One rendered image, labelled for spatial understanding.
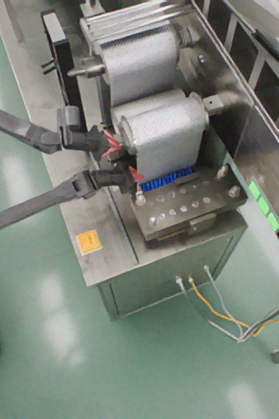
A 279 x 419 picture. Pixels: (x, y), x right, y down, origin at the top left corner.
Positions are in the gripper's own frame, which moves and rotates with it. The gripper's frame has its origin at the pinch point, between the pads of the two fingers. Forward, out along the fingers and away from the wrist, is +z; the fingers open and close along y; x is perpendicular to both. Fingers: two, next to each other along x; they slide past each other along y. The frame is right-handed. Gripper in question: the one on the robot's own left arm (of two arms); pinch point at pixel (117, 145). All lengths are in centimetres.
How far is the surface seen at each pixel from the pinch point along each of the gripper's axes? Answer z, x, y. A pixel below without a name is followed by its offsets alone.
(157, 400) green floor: 63, -106, 76
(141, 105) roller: 10.2, 8.7, -11.5
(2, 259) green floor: 19, -140, -31
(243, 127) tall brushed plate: 23.0, 29.7, 15.3
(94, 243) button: 4.3, -35.0, 17.5
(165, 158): 16.5, 3.2, 6.6
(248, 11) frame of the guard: -18, 60, 20
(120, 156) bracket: 6.4, -6.4, -1.1
